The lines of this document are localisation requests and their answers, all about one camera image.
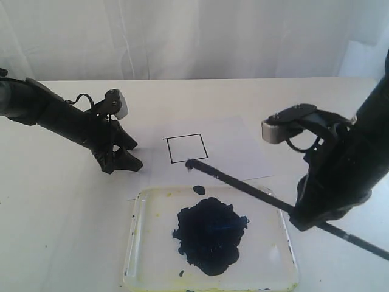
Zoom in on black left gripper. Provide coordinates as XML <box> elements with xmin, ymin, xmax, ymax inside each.
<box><xmin>81</xmin><ymin>111</ymin><xmax>143</xmax><ymax>174</ymax></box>

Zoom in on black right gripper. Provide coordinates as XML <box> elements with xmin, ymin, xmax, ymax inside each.
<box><xmin>290</xmin><ymin>111</ymin><xmax>372</xmax><ymax>231</ymax></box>

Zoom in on black paint brush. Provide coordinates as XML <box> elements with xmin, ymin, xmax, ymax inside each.
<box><xmin>185</xmin><ymin>159</ymin><xmax>388</xmax><ymax>260</ymax></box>

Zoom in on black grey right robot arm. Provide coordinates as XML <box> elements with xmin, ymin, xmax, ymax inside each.
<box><xmin>290</xmin><ymin>72</ymin><xmax>388</xmax><ymax>231</ymax></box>

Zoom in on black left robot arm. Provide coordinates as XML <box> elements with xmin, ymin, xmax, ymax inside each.
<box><xmin>1</xmin><ymin>69</ymin><xmax>143</xmax><ymax>174</ymax></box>

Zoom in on clear plastic tray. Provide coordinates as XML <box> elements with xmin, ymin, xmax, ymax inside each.
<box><xmin>123</xmin><ymin>186</ymin><xmax>298</xmax><ymax>291</ymax></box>

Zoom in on dark blue paint blob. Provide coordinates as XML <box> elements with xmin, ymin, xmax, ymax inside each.
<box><xmin>172</xmin><ymin>197</ymin><xmax>250</xmax><ymax>276</ymax></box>

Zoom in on white paper with black square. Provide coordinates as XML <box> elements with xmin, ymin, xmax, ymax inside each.
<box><xmin>141</xmin><ymin>117</ymin><xmax>274</xmax><ymax>187</ymax></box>

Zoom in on white backdrop curtain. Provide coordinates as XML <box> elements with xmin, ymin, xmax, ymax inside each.
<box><xmin>1</xmin><ymin>1</ymin><xmax>388</xmax><ymax>80</ymax></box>

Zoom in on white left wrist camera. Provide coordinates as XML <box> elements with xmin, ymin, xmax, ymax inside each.
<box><xmin>105</xmin><ymin>89</ymin><xmax>129</xmax><ymax>120</ymax></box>

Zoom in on left camera cable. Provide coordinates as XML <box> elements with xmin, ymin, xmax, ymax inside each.
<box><xmin>64</xmin><ymin>93</ymin><xmax>98</xmax><ymax>112</ymax></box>

